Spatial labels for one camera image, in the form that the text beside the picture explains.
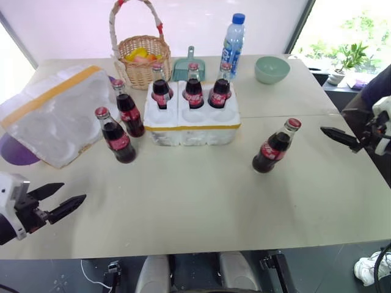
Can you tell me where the orange toy fruit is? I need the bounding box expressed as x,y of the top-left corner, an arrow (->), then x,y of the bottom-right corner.
137,53 -> 163,64

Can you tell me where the black cable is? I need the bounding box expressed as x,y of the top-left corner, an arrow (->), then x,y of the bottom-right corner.
373,249 -> 391,280

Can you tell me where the wicker basket with handle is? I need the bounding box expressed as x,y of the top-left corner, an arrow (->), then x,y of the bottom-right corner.
109,0 -> 173,91

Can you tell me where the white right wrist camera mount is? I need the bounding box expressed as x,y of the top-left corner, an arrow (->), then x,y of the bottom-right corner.
371,95 -> 391,156

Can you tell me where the white sneaker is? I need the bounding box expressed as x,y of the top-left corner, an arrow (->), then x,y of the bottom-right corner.
354,250 -> 384,287

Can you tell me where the blue cap water bottle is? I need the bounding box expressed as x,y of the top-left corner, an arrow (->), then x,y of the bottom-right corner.
217,12 -> 246,81

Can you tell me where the dark window frame post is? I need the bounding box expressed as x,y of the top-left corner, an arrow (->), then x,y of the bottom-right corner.
0,10 -> 40,71
283,0 -> 316,56

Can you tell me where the purple paper sheet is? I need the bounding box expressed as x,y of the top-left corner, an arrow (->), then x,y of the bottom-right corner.
347,78 -> 368,90

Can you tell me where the thin white cable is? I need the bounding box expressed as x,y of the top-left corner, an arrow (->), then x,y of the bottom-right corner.
80,259 -> 114,290

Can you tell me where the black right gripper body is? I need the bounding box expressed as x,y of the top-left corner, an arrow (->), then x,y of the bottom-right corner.
356,112 -> 384,151

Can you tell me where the yellow toy fruit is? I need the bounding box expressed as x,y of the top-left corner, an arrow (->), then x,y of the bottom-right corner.
124,46 -> 148,62

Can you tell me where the potted green plant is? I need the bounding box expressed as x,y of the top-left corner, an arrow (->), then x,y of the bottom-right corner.
327,42 -> 371,87

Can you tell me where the teal plastic dustpan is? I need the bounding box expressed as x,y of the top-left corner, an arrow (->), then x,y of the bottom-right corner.
172,45 -> 206,82

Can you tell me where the white foam bottle crate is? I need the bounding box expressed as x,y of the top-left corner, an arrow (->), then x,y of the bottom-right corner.
143,79 -> 243,148

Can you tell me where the glass cola bottle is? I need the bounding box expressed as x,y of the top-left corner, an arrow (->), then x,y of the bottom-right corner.
183,62 -> 205,110
208,62 -> 233,109
111,79 -> 146,139
151,62 -> 175,110
251,117 -> 302,175
94,106 -> 137,165

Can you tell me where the white foam lid yellow tape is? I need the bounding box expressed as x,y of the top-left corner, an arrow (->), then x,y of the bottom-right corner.
0,64 -> 114,170

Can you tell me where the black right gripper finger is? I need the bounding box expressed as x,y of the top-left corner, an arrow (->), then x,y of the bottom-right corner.
342,140 -> 364,154
320,126 -> 359,145

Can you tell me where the light green bowl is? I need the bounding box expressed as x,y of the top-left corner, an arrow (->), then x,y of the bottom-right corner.
254,56 -> 291,85

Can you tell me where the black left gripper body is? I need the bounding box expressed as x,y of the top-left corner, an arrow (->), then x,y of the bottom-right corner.
14,192 -> 50,234

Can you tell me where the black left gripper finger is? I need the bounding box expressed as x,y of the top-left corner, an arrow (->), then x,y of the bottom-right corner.
46,194 -> 87,225
27,182 -> 65,201

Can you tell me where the grey rounded shape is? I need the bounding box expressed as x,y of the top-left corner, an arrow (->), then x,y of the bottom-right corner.
217,251 -> 261,293
135,254 -> 172,293

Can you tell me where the black metal bracket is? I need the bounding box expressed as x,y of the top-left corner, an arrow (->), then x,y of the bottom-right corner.
259,250 -> 290,293
102,260 -> 122,293

